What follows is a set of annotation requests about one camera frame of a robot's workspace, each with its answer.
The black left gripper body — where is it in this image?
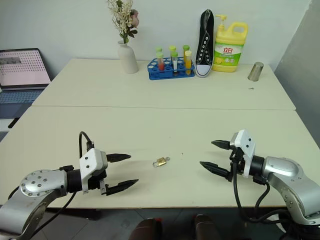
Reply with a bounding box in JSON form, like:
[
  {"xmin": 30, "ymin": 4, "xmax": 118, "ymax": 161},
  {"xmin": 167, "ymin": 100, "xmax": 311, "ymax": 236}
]
[{"xmin": 87, "ymin": 167, "xmax": 110, "ymax": 197}]

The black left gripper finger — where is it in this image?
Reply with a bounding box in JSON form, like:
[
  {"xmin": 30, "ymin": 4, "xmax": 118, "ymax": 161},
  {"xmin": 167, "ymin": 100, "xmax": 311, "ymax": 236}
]
[
  {"xmin": 105, "ymin": 153, "xmax": 132, "ymax": 164},
  {"xmin": 105, "ymin": 178, "xmax": 140, "ymax": 197}
]

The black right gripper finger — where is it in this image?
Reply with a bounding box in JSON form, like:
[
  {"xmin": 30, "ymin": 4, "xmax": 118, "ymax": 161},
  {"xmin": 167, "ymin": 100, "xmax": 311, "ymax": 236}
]
[
  {"xmin": 199, "ymin": 161, "xmax": 232, "ymax": 180},
  {"xmin": 210, "ymin": 139, "xmax": 232, "ymax": 151}
]

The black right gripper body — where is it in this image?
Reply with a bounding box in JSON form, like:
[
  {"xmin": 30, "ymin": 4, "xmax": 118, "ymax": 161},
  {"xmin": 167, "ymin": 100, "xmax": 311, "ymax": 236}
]
[{"xmin": 226, "ymin": 145, "xmax": 247, "ymax": 183}]

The small brass padlock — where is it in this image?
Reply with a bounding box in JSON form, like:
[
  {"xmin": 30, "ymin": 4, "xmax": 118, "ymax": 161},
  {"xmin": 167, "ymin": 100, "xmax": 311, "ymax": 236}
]
[{"xmin": 152, "ymin": 157, "xmax": 168, "ymax": 169}]

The dark rounded shape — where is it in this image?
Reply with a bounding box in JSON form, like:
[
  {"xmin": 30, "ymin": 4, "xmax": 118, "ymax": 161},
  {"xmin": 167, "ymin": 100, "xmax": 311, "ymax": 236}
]
[
  {"xmin": 190, "ymin": 213, "xmax": 221, "ymax": 240},
  {"xmin": 127, "ymin": 217, "xmax": 164, "ymax": 240}
]

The stainless steel cup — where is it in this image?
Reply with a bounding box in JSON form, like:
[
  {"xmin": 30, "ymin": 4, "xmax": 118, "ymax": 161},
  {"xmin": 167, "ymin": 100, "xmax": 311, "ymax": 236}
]
[{"xmin": 247, "ymin": 62, "xmax": 265, "ymax": 83}]

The blue test tube rack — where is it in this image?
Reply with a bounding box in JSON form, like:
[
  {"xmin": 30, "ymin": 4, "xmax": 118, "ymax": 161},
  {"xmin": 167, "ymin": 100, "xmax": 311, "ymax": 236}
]
[{"xmin": 147, "ymin": 56, "xmax": 196, "ymax": 81}]

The yellow cap tube orange liquid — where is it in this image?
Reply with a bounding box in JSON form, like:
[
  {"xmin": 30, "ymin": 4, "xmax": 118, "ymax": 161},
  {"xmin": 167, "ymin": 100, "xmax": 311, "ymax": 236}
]
[{"xmin": 184, "ymin": 50, "xmax": 194, "ymax": 76}]

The green cap tube white label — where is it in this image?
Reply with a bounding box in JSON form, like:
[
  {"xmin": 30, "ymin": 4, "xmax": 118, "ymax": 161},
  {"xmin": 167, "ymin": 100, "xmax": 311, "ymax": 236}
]
[{"xmin": 170, "ymin": 51, "xmax": 180, "ymax": 74}]

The yellow dish soap bottle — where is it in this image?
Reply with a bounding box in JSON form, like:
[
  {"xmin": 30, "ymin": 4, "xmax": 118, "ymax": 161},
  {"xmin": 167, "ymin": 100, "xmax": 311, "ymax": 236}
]
[{"xmin": 212, "ymin": 14, "xmax": 249, "ymax": 73}]

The black canvas sneaker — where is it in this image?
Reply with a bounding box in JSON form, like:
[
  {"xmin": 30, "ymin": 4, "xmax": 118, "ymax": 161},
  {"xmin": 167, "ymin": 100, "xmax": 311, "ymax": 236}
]
[{"xmin": 194, "ymin": 9, "xmax": 216, "ymax": 79}]

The white ceramic vase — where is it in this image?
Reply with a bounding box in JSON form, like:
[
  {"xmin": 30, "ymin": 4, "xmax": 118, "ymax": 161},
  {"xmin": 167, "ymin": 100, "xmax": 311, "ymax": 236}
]
[{"xmin": 117, "ymin": 39, "xmax": 140, "ymax": 75}]

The green cap tube red liquid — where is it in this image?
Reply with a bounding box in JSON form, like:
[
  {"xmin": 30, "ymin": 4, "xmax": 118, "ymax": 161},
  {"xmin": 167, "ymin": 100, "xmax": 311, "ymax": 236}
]
[{"xmin": 155, "ymin": 51, "xmax": 166, "ymax": 73}]

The open grey laptop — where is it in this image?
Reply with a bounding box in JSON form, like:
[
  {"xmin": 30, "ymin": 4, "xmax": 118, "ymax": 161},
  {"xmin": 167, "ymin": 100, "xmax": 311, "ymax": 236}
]
[{"xmin": 0, "ymin": 47, "xmax": 52, "ymax": 120}]

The dried flower bouquet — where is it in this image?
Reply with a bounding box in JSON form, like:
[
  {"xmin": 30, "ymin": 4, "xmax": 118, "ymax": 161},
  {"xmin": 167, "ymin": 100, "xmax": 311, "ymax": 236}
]
[{"xmin": 106, "ymin": 0, "xmax": 140, "ymax": 45}]

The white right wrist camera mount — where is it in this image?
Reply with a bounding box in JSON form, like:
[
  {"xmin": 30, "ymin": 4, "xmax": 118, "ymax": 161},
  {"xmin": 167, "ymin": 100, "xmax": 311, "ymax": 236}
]
[{"xmin": 229, "ymin": 129, "xmax": 257, "ymax": 177}]

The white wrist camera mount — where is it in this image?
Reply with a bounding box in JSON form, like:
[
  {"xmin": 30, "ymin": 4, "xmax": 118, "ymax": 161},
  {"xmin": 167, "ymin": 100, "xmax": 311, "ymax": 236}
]
[
  {"xmin": 229, "ymin": 129, "xmax": 257, "ymax": 177},
  {"xmin": 79, "ymin": 148, "xmax": 109, "ymax": 195}
]

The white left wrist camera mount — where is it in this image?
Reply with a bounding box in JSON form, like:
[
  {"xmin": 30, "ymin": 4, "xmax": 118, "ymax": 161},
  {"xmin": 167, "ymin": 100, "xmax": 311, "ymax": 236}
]
[{"xmin": 79, "ymin": 148, "xmax": 109, "ymax": 195}]

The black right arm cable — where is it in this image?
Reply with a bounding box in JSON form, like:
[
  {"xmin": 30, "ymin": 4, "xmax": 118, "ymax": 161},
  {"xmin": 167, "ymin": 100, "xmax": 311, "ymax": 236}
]
[{"xmin": 231, "ymin": 161, "xmax": 292, "ymax": 224}]

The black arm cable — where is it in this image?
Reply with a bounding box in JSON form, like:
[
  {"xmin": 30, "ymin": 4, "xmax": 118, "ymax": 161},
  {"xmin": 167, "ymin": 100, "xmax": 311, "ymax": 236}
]
[
  {"xmin": 6, "ymin": 131, "xmax": 95, "ymax": 240},
  {"xmin": 231, "ymin": 161, "xmax": 292, "ymax": 224}
]

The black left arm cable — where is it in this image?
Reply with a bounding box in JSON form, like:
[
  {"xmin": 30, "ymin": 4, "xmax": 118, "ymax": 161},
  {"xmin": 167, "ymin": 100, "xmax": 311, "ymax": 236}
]
[{"xmin": 6, "ymin": 131, "xmax": 95, "ymax": 240}]

